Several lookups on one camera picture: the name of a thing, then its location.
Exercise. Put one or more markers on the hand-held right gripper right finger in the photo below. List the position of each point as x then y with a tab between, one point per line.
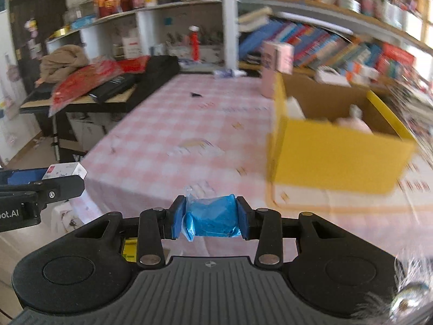
244	218

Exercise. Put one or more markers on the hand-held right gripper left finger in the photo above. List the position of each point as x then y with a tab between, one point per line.
177	216

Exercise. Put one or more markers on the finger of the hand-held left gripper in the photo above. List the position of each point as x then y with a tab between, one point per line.
61	186
23	176

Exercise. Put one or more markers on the small red label box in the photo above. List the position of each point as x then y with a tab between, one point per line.
66	170

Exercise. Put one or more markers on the blue plastic packet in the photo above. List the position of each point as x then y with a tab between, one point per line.
213	216

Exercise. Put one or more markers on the yellow cardboard box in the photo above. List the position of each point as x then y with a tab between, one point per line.
331	162

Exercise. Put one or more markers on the small white box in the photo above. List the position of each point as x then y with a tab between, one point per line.
295	108

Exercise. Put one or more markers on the pink plush pig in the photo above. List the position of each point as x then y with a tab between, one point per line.
351	124

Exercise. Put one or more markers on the pink checked tablecloth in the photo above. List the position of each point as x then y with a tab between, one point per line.
189	135

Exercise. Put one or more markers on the red printed packet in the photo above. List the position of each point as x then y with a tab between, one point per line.
84	83

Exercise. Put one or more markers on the black slim box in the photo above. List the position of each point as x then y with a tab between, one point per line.
111	88

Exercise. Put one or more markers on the beige cloth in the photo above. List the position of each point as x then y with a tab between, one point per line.
64	62

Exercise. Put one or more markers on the small black clip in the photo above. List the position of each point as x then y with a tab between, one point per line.
195	94

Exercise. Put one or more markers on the red flat box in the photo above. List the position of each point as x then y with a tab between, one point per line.
133	64

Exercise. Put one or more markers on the black case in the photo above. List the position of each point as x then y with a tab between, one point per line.
155	74

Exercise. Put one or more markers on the pink cylinder tube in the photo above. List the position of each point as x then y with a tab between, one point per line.
270	74

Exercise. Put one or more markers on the small spray bottle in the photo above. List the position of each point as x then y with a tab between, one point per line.
226	73

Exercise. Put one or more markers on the white card red print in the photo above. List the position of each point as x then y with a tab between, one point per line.
132	47

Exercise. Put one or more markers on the white pearl handbag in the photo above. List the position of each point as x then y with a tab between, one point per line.
330	78

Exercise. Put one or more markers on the blue white box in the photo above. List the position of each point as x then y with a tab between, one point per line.
83	22

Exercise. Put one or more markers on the red tassel doll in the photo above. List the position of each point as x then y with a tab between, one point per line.
194	44

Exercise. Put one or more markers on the grey fur pompom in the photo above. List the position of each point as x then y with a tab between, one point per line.
411	294

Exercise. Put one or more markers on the row of blue picture books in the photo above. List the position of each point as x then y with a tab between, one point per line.
311	45

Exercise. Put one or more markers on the white bookshelf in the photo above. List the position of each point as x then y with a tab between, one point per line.
230	23

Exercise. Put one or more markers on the thick beige book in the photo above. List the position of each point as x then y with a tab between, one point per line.
255	18

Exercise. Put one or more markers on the red boxed book set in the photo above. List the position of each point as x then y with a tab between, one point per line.
395	59

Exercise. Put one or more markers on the white round jar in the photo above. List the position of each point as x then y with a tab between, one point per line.
349	5

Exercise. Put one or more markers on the white wall shelf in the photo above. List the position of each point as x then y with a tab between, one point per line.
145	27

